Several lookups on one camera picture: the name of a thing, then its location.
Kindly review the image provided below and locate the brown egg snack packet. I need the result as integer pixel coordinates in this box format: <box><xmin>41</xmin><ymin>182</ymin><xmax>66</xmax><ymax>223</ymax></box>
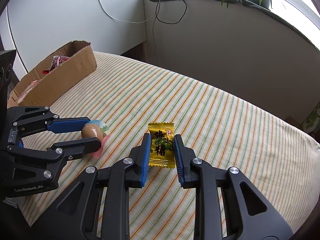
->
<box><xmin>81</xmin><ymin>120</ymin><xmax>110</xmax><ymax>158</ymax></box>

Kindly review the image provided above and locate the red candy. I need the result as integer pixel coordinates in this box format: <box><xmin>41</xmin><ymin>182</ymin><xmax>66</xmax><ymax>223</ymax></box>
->
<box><xmin>42</xmin><ymin>55</ymin><xmax>69</xmax><ymax>75</ymax></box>

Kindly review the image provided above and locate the yellow candy packet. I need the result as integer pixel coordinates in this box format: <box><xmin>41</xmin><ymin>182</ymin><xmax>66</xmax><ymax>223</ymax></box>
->
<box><xmin>148</xmin><ymin>122</ymin><xmax>176</xmax><ymax>168</ymax></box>

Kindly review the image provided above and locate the brown cardboard box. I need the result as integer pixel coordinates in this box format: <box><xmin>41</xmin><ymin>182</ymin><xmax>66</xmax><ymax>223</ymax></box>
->
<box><xmin>7</xmin><ymin>41</ymin><xmax>97</xmax><ymax>108</ymax></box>

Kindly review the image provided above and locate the striped mattress cover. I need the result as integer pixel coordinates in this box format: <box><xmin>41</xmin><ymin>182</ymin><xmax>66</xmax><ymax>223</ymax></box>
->
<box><xmin>20</xmin><ymin>52</ymin><xmax>319</xmax><ymax>231</ymax></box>

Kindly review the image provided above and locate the green patterned bag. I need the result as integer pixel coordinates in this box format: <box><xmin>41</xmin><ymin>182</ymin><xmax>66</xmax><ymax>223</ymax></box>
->
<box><xmin>301</xmin><ymin>106</ymin><xmax>319</xmax><ymax>133</ymax></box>

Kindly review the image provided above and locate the black tracker camera box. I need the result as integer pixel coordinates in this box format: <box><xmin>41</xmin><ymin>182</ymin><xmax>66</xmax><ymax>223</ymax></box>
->
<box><xmin>0</xmin><ymin>49</ymin><xmax>16</xmax><ymax>91</ymax></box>

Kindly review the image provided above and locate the white cable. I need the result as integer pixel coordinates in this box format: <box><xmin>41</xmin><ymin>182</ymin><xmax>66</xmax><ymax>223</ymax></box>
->
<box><xmin>93</xmin><ymin>0</ymin><xmax>161</xmax><ymax>25</ymax></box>

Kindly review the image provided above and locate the black cable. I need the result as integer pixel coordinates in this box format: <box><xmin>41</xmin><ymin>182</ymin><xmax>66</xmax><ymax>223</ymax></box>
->
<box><xmin>154</xmin><ymin>0</ymin><xmax>188</xmax><ymax>25</ymax></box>

